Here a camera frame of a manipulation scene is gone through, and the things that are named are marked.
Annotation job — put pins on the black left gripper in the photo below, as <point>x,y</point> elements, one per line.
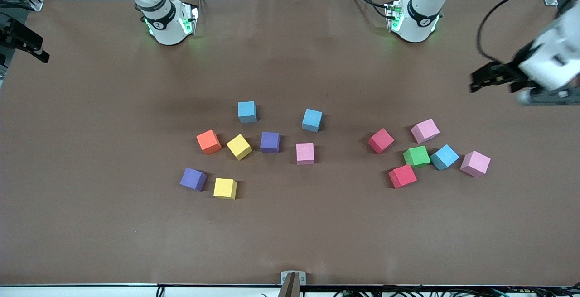
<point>516,68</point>

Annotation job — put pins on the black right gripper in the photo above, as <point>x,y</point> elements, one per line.
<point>13,33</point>

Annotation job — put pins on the red foam cube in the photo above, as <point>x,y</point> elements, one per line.
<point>381,141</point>
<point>402,176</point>

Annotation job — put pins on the blue foam cube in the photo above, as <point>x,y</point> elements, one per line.
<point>312,120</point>
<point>444,157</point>
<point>247,111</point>

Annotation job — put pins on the purple foam cube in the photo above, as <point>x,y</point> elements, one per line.
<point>193,179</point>
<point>270,142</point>

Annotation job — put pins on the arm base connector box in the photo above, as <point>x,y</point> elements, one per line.
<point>394,16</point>
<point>189,18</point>

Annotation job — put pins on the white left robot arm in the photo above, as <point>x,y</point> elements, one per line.
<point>419,21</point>

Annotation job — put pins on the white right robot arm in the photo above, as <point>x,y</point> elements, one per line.
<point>165,21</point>

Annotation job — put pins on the pink foam cube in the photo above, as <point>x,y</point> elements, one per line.
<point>475,163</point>
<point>425,130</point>
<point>305,153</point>

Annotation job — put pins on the large table cover sheet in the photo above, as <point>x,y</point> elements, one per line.
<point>90,129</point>

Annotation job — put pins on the green foam cube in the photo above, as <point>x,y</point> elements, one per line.
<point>416,156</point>

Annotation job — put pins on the orange foam cube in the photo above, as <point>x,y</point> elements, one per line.
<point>209,141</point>

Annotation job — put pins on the yellow foam cube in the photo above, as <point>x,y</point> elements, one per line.
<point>239,146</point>
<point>225,188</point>

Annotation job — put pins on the white table edge rail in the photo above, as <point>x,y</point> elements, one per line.
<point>68,292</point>

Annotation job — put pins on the grey metal table bracket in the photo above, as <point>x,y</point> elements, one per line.
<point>293,279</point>

